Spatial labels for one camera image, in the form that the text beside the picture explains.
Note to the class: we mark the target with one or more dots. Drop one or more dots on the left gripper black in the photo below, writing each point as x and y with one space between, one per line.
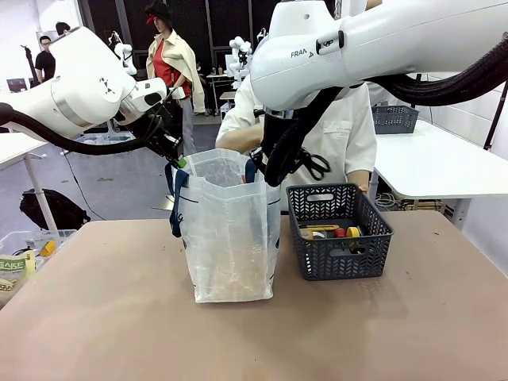
162 143

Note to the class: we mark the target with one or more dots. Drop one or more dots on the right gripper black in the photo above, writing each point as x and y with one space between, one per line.
274 127

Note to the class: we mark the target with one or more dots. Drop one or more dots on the dark grey plastic basket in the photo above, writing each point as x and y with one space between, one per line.
393 119
341 262

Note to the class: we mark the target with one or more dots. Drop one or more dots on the person's right forearm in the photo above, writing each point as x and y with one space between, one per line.
238 139

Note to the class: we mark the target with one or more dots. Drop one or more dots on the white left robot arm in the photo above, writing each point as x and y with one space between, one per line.
79 79

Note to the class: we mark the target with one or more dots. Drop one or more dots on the person's left forearm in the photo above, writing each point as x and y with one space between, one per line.
357 178

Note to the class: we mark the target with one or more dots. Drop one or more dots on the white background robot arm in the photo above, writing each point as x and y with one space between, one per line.
129 59
240 51

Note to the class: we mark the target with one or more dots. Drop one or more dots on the person's left hand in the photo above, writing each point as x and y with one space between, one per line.
363 188

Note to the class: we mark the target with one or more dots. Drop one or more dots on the small grey background table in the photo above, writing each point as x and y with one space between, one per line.
227 95

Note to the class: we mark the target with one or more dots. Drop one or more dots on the brown wooden item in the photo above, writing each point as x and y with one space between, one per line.
305 234

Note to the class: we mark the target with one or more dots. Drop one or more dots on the yellow utility knife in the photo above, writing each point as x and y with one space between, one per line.
317 228

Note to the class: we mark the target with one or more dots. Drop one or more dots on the person in white shirt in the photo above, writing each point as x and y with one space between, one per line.
345 131

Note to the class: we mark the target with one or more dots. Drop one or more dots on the white tape roll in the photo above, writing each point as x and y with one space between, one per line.
318 235

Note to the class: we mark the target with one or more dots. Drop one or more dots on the mannequin with cream jacket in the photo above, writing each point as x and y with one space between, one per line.
174 59

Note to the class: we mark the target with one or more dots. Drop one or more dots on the red tape roll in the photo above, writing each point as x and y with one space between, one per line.
340 233

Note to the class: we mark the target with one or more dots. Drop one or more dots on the yellow tape roll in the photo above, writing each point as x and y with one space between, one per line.
352 232

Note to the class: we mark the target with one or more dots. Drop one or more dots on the black backpack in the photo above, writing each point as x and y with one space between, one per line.
51 208

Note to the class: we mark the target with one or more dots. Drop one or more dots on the small yellow item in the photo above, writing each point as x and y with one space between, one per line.
47 248

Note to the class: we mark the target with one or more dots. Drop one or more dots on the small white side table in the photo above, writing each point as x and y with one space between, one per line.
16 147

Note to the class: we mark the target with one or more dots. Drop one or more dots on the person in black t-shirt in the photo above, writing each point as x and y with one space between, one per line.
45 63

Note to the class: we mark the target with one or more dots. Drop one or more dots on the clear bin with supplies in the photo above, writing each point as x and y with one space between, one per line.
24 238

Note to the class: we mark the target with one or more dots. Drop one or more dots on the person in black clothes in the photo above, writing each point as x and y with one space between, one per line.
62 28

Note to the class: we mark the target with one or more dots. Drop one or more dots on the large white side table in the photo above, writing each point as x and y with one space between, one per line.
436 166

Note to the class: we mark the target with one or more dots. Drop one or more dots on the black computer monitor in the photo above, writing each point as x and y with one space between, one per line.
16 84

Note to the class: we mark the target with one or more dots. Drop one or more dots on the pale yellow printed package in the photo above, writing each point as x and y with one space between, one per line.
16 274

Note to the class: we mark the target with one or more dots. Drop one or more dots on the black slanted stand leg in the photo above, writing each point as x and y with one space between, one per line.
494 123

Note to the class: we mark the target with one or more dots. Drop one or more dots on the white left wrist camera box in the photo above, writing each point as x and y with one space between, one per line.
178 93

